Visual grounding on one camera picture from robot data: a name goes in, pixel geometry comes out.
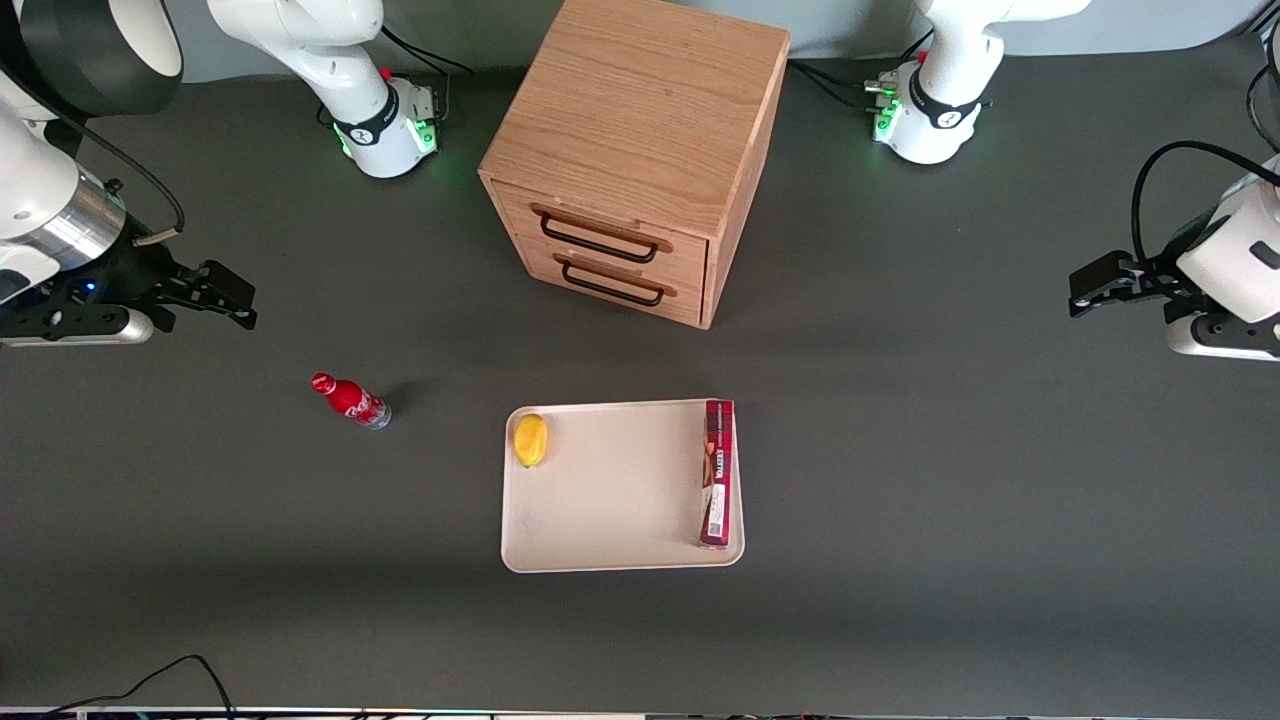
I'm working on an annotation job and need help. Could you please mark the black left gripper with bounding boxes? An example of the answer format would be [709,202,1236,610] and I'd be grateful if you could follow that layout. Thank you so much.
[1067,215,1217,321]

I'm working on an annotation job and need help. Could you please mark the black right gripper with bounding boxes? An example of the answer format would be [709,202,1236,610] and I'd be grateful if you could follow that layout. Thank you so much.
[0,240,259,337]

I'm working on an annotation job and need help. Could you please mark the red coke bottle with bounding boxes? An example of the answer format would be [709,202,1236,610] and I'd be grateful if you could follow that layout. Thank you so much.
[311,372,393,431]

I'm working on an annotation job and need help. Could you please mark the beige plastic tray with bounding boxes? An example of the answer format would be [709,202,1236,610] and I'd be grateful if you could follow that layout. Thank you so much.
[500,399,746,574]

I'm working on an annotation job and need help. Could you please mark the red tartan shortbread box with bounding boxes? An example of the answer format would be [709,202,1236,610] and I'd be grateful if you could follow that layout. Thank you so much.
[699,399,737,550]

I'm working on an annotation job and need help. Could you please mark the wooden drawer cabinet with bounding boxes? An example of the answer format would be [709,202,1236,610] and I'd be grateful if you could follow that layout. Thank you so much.
[478,0,791,331]

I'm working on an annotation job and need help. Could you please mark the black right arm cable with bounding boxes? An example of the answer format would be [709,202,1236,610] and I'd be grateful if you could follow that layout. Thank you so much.
[30,100,188,248]

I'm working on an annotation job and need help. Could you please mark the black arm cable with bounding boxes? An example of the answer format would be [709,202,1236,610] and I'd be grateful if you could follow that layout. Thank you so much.
[30,100,188,248]
[1130,140,1280,264]

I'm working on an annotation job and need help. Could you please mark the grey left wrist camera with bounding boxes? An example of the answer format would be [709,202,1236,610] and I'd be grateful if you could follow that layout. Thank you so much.
[1166,313,1280,362]

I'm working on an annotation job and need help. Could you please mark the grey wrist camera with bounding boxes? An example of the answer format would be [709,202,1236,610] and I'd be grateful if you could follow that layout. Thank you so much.
[1166,313,1280,362]
[0,308,156,347]

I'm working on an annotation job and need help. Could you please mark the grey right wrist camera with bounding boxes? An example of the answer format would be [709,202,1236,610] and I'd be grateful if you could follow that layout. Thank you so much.
[0,308,156,347]

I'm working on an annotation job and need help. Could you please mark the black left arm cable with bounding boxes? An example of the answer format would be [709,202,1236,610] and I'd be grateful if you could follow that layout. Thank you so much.
[1130,140,1280,264]

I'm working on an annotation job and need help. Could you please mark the black thin looped cable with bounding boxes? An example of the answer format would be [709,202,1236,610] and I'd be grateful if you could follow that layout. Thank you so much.
[1244,25,1280,153]

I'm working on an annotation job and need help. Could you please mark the black right base cables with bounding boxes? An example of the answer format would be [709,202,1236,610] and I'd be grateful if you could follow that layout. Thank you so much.
[378,25,476,127]

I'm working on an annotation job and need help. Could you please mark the black base cables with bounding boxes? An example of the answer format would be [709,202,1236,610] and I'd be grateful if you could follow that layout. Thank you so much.
[788,58,903,114]
[378,25,476,127]

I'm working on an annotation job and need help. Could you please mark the black left base cables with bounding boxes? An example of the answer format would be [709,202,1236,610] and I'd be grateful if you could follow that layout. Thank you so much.
[788,58,903,114]

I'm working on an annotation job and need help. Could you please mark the black table edge cable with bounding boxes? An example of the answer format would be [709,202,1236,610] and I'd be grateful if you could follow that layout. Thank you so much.
[40,654,237,720]

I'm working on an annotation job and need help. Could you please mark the black drawer handle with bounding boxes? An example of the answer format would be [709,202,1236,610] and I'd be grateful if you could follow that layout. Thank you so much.
[553,253,677,308]
[530,203,674,265]

